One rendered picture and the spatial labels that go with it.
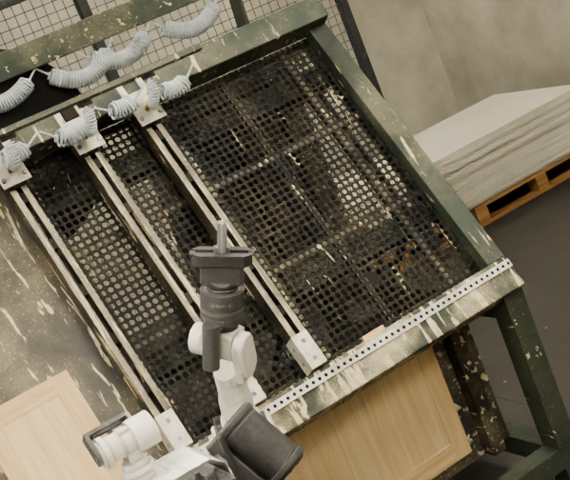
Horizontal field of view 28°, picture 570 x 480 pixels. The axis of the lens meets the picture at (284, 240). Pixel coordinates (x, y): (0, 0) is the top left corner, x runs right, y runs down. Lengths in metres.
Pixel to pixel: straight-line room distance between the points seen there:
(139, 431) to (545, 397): 2.36
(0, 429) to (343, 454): 1.19
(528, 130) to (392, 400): 4.29
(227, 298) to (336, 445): 1.83
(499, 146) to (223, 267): 5.81
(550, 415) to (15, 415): 1.88
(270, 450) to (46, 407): 1.50
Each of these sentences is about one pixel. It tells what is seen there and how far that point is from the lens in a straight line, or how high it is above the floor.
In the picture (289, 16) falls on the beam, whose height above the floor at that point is 1.93.
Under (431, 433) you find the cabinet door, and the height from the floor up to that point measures 0.40.
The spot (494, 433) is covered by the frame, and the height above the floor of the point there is 0.28.
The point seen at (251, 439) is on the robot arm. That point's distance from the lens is 2.20.
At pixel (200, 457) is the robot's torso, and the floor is 1.37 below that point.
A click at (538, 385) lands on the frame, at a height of 0.44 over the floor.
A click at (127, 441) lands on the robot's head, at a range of 2.15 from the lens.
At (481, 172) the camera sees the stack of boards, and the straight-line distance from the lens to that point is 7.89.
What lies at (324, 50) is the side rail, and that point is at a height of 1.77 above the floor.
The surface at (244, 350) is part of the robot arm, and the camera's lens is 2.32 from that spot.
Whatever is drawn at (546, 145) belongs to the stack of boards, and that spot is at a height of 0.29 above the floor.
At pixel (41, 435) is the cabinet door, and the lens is 3.58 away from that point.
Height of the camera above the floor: 2.14
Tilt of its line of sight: 13 degrees down
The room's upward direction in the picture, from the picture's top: 22 degrees counter-clockwise
